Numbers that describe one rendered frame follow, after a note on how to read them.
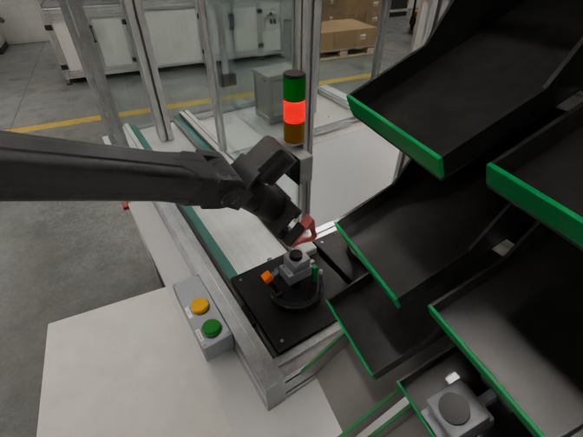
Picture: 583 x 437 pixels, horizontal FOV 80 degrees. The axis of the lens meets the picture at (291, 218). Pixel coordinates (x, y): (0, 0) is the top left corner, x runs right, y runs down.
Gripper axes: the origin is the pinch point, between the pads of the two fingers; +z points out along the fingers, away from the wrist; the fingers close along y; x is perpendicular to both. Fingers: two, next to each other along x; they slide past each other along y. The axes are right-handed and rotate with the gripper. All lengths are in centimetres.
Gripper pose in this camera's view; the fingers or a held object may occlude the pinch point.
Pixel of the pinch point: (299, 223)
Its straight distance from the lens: 71.8
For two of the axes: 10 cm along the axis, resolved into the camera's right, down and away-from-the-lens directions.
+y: -5.4, -5.5, 6.4
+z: 5.6, 3.3, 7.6
